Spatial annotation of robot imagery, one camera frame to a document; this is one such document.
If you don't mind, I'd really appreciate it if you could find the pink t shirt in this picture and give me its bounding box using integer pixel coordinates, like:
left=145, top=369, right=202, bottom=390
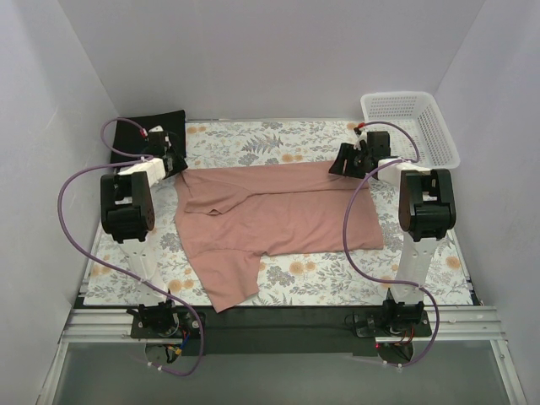
left=175, top=161, right=384, bottom=312

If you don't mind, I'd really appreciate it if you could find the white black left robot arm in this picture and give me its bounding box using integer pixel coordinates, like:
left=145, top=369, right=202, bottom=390
left=100, top=126, right=187, bottom=306

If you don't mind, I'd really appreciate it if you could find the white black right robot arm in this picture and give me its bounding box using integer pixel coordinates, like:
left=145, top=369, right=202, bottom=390
left=329, top=131, right=456, bottom=305

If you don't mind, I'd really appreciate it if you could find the folded black t shirt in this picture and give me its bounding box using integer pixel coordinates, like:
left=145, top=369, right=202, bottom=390
left=112, top=110, right=186, bottom=158

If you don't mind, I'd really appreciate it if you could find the white plastic basket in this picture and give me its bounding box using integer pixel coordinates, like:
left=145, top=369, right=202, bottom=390
left=360, top=91, right=461, bottom=170

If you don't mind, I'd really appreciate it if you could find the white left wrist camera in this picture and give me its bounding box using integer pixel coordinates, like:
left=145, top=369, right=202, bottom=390
left=141, top=126, right=164, bottom=138

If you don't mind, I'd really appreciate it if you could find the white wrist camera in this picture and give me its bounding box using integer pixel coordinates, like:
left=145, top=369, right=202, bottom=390
left=354, top=122, right=367, bottom=150
left=141, top=126, right=164, bottom=138

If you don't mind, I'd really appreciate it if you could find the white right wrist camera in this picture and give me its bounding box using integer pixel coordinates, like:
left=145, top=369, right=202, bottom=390
left=354, top=122, right=367, bottom=150

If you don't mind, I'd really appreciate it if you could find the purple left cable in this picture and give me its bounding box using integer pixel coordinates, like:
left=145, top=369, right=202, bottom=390
left=57, top=117, right=208, bottom=378

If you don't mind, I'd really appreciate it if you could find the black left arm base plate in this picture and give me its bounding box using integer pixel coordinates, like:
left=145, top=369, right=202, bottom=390
left=127, top=300, right=206, bottom=339

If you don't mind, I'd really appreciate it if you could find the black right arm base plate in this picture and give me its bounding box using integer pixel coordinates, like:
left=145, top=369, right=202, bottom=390
left=344, top=300, right=432, bottom=338

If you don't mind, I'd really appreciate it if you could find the aluminium frame rail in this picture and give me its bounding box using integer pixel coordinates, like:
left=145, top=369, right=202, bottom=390
left=39, top=305, right=527, bottom=404

